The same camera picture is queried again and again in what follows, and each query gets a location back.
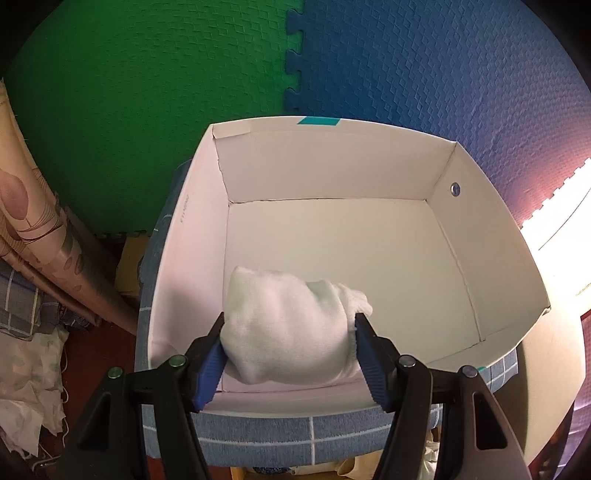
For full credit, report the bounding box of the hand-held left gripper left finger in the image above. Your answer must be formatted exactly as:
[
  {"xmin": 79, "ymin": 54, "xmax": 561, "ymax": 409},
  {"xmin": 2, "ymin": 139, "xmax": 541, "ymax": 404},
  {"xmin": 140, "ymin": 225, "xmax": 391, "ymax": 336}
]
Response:
[{"xmin": 55, "ymin": 311, "xmax": 227, "ymax": 480}]

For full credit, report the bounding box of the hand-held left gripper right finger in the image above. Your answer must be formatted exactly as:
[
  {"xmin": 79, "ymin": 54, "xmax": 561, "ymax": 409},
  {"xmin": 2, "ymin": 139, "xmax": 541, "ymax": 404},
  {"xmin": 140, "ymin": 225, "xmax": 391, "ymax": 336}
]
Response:
[{"xmin": 355, "ymin": 312, "xmax": 529, "ymax": 480}]

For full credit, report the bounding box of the white sock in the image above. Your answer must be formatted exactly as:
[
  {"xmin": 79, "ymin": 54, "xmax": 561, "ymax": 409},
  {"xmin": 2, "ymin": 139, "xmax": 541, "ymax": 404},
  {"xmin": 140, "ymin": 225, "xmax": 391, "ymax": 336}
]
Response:
[{"xmin": 220, "ymin": 265, "xmax": 374, "ymax": 385}]

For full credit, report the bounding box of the white cardboard shoe box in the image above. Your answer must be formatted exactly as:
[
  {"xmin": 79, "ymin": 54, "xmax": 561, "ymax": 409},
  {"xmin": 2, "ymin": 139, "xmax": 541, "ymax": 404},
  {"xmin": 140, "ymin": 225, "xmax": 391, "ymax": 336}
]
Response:
[{"xmin": 135, "ymin": 115, "xmax": 552, "ymax": 418}]

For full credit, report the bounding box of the blue checked cloth cover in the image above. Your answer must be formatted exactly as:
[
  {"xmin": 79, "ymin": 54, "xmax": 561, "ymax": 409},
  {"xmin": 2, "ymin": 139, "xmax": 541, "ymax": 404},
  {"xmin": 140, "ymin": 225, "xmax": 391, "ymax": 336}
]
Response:
[{"xmin": 139, "ymin": 159, "xmax": 518, "ymax": 469}]

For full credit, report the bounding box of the yellow foam mat piece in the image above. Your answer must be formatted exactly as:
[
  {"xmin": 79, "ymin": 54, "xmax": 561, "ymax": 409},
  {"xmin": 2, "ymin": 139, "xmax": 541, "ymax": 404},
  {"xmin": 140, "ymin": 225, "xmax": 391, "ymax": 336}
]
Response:
[{"xmin": 115, "ymin": 237, "xmax": 149, "ymax": 295}]

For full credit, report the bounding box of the white leaf print cloth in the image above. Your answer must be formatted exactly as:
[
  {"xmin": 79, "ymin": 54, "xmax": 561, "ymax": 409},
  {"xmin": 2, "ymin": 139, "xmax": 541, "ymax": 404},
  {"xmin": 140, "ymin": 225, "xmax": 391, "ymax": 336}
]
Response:
[{"xmin": 0, "ymin": 323, "xmax": 70, "ymax": 457}]

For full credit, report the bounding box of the grey plaid cloth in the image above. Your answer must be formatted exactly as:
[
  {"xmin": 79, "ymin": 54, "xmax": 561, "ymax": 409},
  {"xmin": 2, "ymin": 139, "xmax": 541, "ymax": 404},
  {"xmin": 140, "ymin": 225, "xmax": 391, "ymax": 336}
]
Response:
[{"xmin": 0, "ymin": 265, "xmax": 61, "ymax": 340}]

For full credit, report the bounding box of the beige leaf print curtain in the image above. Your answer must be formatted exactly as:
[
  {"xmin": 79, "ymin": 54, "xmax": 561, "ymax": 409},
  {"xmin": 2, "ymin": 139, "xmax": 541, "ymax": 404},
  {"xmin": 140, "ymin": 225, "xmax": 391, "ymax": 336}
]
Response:
[{"xmin": 0, "ymin": 78, "xmax": 139, "ymax": 335}]

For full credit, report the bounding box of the bright white foam mat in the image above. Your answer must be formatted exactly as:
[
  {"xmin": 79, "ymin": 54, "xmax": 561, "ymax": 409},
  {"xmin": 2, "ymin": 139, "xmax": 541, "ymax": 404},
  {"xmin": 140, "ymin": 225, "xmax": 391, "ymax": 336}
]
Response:
[{"xmin": 522, "ymin": 157, "xmax": 591, "ymax": 296}]

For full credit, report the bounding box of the green foam mat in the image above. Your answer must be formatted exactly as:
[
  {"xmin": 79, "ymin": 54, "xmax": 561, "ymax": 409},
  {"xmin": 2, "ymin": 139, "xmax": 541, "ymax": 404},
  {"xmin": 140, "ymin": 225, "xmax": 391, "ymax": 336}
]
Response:
[{"xmin": 2, "ymin": 0, "xmax": 305, "ymax": 238}]

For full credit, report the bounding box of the blue foam mat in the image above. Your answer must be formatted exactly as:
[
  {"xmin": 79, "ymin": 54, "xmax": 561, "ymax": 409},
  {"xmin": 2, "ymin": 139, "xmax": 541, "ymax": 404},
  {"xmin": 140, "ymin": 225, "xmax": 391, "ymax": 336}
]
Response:
[{"xmin": 284, "ymin": 0, "xmax": 591, "ymax": 232}]

